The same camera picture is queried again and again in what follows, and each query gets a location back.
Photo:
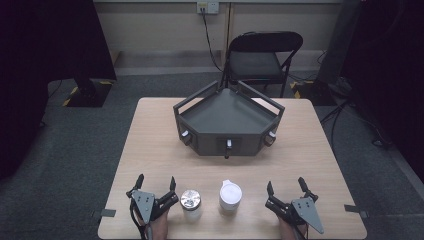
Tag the white wall socket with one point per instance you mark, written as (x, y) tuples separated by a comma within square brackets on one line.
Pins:
[(208, 7)]

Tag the person's left hand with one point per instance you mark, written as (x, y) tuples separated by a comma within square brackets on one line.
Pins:
[(159, 226)]

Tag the grey pillar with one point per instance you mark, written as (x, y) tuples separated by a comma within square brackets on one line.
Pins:
[(340, 40)]

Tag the glass jar with silver lid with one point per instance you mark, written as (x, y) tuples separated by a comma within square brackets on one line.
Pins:
[(191, 203)]

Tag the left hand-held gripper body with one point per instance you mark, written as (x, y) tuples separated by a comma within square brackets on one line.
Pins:
[(144, 202)]

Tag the white cup with lid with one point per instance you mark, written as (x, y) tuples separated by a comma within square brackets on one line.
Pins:
[(230, 196)]

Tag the black folding chair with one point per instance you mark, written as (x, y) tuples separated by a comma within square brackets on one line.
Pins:
[(256, 61)]

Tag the black stand base plate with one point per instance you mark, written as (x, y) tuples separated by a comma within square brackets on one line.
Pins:
[(90, 95), (313, 93)]

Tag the person's right hand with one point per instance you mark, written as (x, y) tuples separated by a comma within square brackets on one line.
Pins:
[(288, 230)]

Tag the grey tape strip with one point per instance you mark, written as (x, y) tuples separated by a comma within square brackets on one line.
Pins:
[(107, 212), (355, 209)]

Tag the dark grey corner shelf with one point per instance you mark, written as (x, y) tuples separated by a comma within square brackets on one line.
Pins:
[(228, 115)]

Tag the black curtain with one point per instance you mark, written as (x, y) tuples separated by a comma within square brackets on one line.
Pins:
[(40, 66), (390, 66)]

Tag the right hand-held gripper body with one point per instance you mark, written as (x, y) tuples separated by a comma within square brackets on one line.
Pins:
[(305, 210)]

